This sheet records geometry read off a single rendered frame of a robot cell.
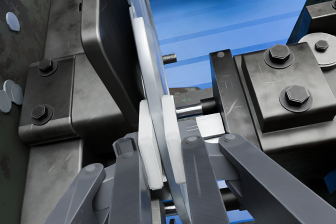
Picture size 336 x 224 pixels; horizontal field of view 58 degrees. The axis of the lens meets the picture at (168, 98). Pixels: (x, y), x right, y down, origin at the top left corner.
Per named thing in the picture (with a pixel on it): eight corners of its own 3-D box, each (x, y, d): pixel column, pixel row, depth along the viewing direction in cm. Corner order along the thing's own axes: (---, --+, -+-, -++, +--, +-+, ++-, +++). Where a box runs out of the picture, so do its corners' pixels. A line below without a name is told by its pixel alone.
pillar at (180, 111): (147, 121, 54) (224, 106, 53) (146, 110, 56) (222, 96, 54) (150, 126, 56) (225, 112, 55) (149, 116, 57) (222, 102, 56)
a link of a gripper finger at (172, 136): (165, 137, 16) (179, 134, 15) (161, 95, 22) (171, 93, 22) (176, 186, 16) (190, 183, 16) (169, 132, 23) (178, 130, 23)
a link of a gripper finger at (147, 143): (164, 189, 16) (150, 192, 16) (158, 134, 23) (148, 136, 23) (151, 140, 16) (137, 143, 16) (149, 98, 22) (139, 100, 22)
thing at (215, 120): (200, 144, 42) (227, 139, 42) (194, 114, 45) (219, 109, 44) (202, 152, 45) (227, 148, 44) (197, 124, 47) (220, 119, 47)
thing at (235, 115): (219, 187, 34) (269, 178, 33) (191, 52, 45) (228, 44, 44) (223, 215, 47) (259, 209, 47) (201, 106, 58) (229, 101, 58)
